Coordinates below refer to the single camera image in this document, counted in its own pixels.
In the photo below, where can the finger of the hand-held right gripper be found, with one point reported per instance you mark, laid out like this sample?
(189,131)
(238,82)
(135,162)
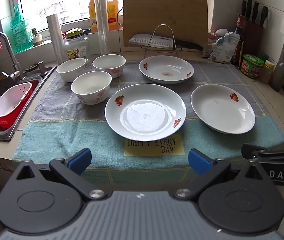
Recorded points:
(251,151)

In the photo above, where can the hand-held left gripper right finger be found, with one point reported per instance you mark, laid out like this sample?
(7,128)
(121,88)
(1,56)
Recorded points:
(199,162)

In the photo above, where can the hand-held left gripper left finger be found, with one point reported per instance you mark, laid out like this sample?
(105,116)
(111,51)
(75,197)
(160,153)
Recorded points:
(79,158)

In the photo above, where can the white plate with small dot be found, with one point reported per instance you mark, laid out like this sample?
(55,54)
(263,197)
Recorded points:
(219,112)

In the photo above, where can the white bowl with pink flowers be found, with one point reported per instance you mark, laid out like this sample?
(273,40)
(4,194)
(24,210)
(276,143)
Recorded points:
(92,98)
(113,70)
(69,73)

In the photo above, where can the white plate with rough centre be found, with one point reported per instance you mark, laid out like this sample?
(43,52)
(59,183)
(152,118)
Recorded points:
(144,115)

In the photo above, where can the white plate with brown spot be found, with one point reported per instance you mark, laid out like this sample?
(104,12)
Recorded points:
(167,67)

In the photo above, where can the grey teal checked towel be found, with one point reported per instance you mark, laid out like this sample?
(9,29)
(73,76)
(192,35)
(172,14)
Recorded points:
(57,135)

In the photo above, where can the glass bottle with red cap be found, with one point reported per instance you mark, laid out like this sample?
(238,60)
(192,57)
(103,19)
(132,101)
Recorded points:
(280,75)

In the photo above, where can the yellow lidded spice jar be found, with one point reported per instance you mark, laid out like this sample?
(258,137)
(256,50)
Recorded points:
(266,72)

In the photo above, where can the stainless steel sink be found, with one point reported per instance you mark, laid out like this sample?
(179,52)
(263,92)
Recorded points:
(4,136)

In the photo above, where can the green lidded sauce jar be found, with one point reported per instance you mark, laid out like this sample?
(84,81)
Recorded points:
(251,67)

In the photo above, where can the small green lidded jar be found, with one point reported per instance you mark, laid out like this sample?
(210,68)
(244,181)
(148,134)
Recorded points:
(263,57)

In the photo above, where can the red white draining basket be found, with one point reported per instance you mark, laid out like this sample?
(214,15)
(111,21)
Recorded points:
(9,102)

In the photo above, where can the chrome sink soap pump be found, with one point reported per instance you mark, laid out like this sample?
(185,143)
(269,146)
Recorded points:
(41,67)

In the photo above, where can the clear blue printed bag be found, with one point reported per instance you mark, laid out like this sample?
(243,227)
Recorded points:
(223,50)

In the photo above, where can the dark brown knife block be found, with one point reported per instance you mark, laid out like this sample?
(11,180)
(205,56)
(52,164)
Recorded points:
(253,37)

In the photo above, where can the glass jar with yellow lid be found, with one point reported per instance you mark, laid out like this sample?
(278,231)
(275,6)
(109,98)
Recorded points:
(77,50)

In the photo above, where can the white red food packet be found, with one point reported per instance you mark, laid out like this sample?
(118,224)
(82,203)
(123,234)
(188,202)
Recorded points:
(209,43)

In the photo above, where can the short plastic wrap roll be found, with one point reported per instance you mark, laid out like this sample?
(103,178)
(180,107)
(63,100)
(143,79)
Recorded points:
(57,42)

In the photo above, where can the dark soy sauce bottle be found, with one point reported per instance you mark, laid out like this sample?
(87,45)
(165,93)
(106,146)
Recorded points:
(239,27)

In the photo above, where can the small potted plant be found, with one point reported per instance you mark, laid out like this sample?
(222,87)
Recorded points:
(37,39)

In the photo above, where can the chrome faucet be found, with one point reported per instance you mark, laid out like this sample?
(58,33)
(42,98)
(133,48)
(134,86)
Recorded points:
(10,53)

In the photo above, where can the tall plastic wrap roll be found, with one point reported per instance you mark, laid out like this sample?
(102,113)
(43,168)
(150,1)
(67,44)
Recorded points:
(102,30)

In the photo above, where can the green detergent bottle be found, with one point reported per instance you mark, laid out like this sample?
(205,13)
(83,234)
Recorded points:
(19,35)

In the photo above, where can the orange cooking oil bottle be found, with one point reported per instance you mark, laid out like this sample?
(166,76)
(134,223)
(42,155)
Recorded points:
(111,12)

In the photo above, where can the bamboo cutting board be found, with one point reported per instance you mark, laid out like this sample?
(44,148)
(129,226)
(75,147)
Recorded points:
(164,10)

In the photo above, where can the window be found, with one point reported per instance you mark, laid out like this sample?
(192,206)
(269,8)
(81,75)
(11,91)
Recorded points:
(57,0)

